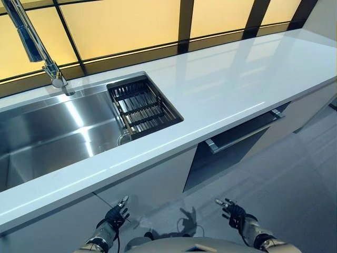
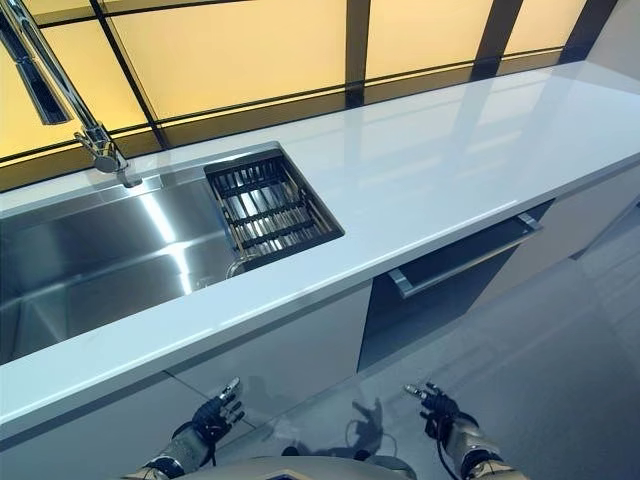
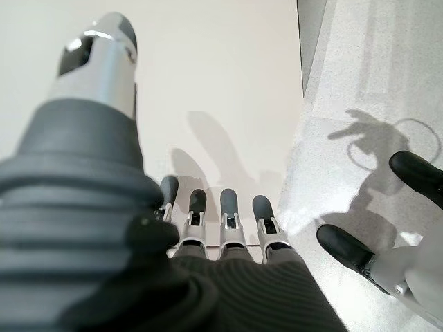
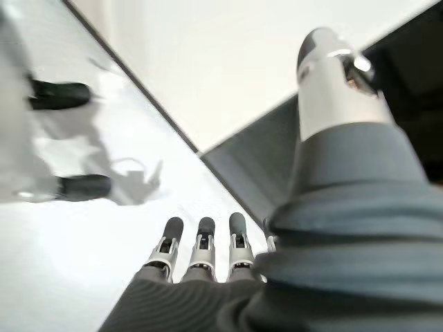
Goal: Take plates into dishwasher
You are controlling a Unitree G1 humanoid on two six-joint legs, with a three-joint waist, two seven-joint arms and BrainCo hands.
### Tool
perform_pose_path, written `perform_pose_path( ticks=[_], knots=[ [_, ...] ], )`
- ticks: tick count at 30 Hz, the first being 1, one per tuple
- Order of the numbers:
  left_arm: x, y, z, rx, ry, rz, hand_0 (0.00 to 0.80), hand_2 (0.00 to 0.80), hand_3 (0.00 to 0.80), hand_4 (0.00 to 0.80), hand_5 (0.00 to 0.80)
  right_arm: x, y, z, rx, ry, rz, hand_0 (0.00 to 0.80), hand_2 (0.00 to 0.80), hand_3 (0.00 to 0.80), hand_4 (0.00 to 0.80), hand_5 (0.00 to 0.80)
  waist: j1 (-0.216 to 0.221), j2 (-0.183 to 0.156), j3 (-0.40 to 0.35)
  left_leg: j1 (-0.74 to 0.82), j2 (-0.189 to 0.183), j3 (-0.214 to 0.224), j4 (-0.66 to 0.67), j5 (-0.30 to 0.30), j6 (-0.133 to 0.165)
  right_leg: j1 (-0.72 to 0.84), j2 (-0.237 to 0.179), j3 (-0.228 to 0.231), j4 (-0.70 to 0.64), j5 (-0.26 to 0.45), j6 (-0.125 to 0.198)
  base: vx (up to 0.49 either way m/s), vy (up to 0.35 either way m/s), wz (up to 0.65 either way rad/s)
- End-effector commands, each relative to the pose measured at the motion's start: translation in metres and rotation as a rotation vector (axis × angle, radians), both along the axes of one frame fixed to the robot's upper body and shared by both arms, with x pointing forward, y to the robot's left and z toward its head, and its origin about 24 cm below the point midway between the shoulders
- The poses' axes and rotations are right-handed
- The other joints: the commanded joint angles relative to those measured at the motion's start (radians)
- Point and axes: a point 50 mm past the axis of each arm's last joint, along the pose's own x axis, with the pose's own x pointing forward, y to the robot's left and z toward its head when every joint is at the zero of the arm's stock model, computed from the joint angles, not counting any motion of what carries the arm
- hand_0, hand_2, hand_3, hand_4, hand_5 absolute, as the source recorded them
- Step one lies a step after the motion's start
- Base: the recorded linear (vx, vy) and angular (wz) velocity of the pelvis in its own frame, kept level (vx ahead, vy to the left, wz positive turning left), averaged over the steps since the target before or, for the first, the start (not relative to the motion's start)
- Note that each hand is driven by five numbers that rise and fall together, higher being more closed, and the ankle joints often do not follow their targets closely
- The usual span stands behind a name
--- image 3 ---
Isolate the left robot hand dark palm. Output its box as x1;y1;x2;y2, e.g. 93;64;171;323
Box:
0;12;347;332

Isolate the left white robot leg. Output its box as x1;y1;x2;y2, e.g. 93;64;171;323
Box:
390;234;443;332

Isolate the dark cabinet toe kick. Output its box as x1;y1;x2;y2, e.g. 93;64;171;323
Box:
296;0;328;100

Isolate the right robot foot dark toe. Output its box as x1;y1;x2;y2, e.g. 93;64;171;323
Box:
389;151;443;211

